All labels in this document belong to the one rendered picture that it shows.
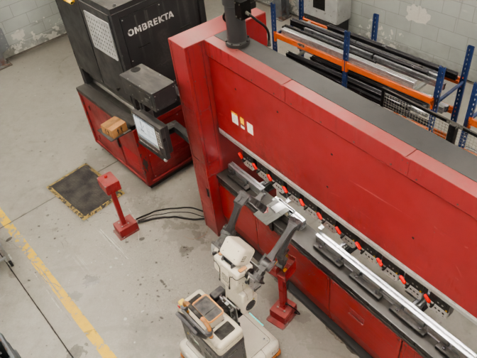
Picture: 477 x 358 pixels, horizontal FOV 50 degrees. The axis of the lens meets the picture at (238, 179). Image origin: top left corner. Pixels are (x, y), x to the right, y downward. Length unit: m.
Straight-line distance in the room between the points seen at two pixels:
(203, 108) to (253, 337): 2.04
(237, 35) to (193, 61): 0.47
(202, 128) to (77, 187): 2.52
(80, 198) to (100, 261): 1.07
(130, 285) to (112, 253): 0.51
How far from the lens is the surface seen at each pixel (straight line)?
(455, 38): 7.97
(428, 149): 3.12
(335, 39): 5.91
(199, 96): 4.48
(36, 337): 5.49
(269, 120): 3.98
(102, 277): 5.64
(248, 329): 4.63
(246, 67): 3.89
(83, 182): 6.77
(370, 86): 5.80
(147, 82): 4.55
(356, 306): 4.25
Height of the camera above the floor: 4.26
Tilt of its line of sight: 43 degrees down
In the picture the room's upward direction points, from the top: 7 degrees counter-clockwise
